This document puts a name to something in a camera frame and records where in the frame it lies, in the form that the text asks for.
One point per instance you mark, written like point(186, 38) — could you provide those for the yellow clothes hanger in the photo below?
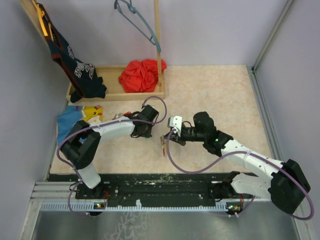
point(47, 31)

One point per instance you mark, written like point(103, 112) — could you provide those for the wooden rack tray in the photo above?
point(110, 74)

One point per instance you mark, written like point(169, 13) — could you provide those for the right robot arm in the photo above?
point(282, 183)

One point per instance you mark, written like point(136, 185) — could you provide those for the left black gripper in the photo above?
point(147, 134)

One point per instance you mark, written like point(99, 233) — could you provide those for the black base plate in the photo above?
point(161, 190)

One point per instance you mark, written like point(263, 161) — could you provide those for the teal clothes hanger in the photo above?
point(127, 9)

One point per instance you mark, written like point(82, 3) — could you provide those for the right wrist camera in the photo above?
point(175, 124)

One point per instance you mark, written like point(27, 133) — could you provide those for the blue pikachu shirt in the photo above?
point(73, 114)

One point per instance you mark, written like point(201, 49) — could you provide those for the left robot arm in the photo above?
point(80, 145)

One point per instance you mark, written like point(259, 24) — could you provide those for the red crumpled cloth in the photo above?
point(140, 76)

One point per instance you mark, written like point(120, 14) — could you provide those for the dark navy jersey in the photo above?
point(82, 76)

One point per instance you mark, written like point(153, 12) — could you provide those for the aluminium frame rail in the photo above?
point(285, 72)

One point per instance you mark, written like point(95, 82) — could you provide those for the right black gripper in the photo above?
point(176, 138)

